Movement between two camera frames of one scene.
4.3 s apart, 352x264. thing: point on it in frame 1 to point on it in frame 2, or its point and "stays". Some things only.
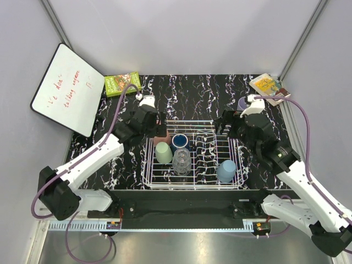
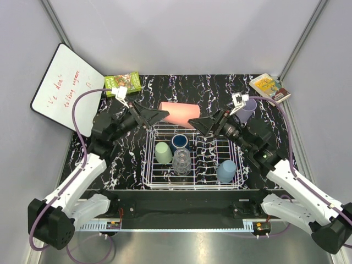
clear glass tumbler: (181, 161) stays
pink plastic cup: (167, 139) to (180, 113)
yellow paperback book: (264, 83) stays
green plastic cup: (163, 153) stays
